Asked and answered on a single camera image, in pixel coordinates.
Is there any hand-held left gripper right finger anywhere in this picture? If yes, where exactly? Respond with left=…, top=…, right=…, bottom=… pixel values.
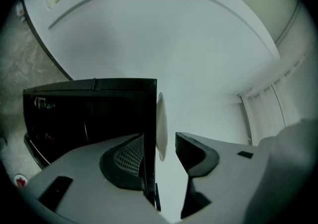
left=173, top=132, right=269, bottom=224

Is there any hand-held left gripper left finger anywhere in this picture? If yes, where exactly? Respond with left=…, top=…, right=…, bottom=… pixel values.
left=18, top=133, right=169, bottom=224

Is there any white round plate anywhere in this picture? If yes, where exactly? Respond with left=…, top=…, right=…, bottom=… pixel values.
left=155, top=92, right=168, bottom=162

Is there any small plate with red food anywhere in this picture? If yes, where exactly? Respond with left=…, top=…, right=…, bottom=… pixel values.
left=13, top=173, right=28, bottom=190

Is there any white radiator panel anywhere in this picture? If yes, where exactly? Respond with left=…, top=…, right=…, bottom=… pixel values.
left=237, top=51, right=309, bottom=147

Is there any small white red bottle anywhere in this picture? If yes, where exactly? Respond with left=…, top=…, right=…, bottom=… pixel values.
left=15, top=3, right=27, bottom=22

